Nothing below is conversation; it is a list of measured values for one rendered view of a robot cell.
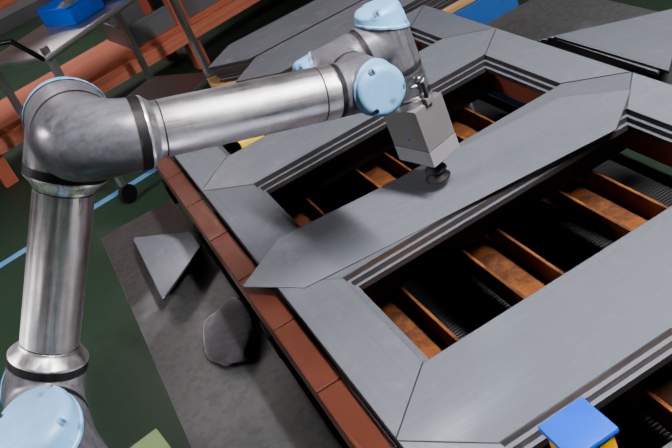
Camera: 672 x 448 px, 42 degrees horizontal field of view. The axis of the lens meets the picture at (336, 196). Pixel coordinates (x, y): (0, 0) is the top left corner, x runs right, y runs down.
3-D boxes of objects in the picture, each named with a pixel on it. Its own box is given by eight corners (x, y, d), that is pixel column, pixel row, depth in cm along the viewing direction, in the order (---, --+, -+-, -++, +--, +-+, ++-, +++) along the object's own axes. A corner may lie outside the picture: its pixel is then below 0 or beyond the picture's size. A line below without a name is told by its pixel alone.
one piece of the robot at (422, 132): (449, 63, 139) (478, 149, 147) (410, 59, 146) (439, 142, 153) (407, 95, 135) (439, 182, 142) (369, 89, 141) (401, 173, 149)
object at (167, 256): (178, 214, 215) (171, 201, 213) (224, 283, 181) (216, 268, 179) (133, 239, 212) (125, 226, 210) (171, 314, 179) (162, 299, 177)
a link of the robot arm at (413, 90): (398, 55, 143) (434, 59, 137) (407, 80, 146) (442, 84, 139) (366, 79, 140) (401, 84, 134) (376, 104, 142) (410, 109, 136)
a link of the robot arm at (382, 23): (339, 14, 136) (385, -10, 138) (363, 77, 141) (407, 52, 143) (361, 23, 129) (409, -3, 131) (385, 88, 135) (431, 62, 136)
